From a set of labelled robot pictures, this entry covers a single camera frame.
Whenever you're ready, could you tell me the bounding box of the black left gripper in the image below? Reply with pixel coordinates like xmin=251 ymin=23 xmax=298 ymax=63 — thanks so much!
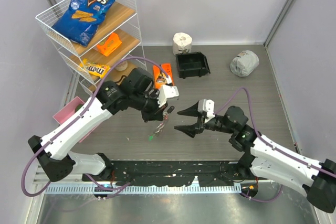
xmin=130 ymin=89 xmax=169 ymax=123

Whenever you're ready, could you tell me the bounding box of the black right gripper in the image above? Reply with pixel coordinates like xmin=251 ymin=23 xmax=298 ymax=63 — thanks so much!
xmin=175 ymin=100 xmax=235 ymax=137

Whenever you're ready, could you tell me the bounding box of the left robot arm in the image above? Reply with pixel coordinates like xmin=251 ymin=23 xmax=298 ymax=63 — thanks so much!
xmin=28 ymin=68 xmax=175 ymax=182

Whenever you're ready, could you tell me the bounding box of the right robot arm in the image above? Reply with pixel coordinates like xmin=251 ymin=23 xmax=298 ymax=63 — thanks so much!
xmin=175 ymin=99 xmax=335 ymax=213

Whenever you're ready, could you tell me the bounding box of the black key tag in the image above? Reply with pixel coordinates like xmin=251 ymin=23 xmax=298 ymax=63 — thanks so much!
xmin=167 ymin=106 xmax=175 ymax=114

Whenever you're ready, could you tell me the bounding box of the orange Gillette razor box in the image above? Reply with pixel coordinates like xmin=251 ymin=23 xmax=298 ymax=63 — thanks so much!
xmin=153 ymin=63 xmax=174 ymax=89

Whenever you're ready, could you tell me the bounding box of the black plastic bin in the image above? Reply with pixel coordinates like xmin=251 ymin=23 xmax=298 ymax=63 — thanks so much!
xmin=175 ymin=52 xmax=211 ymax=79

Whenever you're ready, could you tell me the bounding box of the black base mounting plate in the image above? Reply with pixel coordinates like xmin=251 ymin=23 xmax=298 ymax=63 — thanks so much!
xmin=93 ymin=161 xmax=256 ymax=187

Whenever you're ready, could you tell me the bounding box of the yellow M&M candy bag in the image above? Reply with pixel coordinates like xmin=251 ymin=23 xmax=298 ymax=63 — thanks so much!
xmin=79 ymin=59 xmax=110 ymax=79

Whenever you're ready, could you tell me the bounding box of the green lime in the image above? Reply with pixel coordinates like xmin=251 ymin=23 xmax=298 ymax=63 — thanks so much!
xmin=75 ymin=104 xmax=83 ymax=113

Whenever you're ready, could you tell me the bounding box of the white toilet paper roll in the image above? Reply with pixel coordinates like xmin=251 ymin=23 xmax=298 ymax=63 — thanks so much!
xmin=172 ymin=33 xmax=193 ymax=55

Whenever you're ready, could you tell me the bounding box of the grey wrapped bundle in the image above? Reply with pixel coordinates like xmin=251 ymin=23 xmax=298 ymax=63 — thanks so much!
xmin=229 ymin=50 xmax=260 ymax=77

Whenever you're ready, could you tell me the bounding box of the orange snack pouch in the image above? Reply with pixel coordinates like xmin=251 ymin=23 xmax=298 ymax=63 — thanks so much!
xmin=95 ymin=33 xmax=122 ymax=57

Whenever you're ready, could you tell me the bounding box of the pink box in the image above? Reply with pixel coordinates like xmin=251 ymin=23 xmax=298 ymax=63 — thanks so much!
xmin=53 ymin=96 xmax=100 ymax=143

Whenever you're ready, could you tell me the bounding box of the blue Doritos chip bag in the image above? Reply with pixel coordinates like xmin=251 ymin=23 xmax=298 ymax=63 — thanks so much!
xmin=52 ymin=0 xmax=115 ymax=47

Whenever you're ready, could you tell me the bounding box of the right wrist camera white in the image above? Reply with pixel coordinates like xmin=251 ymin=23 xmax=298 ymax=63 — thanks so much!
xmin=197 ymin=99 xmax=215 ymax=122

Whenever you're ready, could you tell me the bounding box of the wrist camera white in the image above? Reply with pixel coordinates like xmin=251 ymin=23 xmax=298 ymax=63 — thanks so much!
xmin=157 ymin=76 xmax=180 ymax=108
xmin=197 ymin=99 xmax=215 ymax=122

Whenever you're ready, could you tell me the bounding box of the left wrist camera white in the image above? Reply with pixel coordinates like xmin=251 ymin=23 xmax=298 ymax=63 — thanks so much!
xmin=157 ymin=76 xmax=180 ymax=108

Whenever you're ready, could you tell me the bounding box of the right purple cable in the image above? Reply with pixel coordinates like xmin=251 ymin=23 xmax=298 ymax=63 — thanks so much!
xmin=214 ymin=87 xmax=336 ymax=203

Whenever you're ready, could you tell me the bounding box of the purple cable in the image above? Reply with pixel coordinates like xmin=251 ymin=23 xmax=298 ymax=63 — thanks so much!
xmin=20 ymin=57 xmax=171 ymax=197
xmin=214 ymin=87 xmax=336 ymax=203

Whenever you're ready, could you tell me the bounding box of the white wire shelf rack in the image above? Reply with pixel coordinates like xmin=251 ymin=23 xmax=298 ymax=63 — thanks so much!
xmin=35 ymin=0 xmax=143 ymax=94

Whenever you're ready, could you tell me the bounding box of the white slotted cable duct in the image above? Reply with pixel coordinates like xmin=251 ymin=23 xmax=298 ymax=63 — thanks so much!
xmin=45 ymin=182 xmax=242 ymax=195

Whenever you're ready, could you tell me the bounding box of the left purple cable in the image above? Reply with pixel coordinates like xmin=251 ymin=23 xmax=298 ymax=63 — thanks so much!
xmin=20 ymin=57 xmax=171 ymax=197

